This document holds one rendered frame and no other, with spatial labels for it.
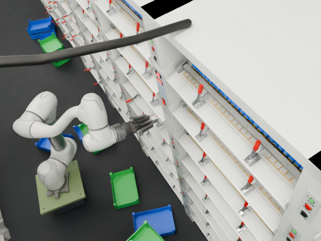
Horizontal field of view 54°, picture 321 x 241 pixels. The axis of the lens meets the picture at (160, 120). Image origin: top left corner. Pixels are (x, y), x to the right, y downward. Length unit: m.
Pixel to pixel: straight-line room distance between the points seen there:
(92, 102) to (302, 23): 0.96
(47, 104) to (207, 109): 1.21
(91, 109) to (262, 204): 0.86
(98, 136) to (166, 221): 1.17
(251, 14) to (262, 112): 0.36
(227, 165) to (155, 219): 1.45
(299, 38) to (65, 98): 2.90
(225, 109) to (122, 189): 1.81
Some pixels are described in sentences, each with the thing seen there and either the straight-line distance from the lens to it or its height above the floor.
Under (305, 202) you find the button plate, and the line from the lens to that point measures 0.80.
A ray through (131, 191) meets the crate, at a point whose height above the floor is 0.00.
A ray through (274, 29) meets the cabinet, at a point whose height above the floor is 1.80.
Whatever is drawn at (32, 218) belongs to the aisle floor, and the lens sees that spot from 2.92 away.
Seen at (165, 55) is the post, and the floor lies 1.64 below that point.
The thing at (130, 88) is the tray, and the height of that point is 0.94.
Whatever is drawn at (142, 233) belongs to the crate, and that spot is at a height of 0.40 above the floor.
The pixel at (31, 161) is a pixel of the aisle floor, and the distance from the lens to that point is 3.21.
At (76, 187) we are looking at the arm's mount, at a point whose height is 0.23.
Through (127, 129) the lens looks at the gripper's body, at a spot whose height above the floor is 1.09.
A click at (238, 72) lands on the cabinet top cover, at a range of 0.82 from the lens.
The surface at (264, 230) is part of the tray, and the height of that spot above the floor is 1.14.
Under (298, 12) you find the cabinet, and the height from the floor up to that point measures 1.80.
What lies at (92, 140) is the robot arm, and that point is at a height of 1.15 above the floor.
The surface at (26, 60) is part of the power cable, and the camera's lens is 0.80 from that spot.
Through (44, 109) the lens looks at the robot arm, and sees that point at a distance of 2.02.
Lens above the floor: 2.38
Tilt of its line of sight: 52 degrees down
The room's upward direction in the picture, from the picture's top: 14 degrees counter-clockwise
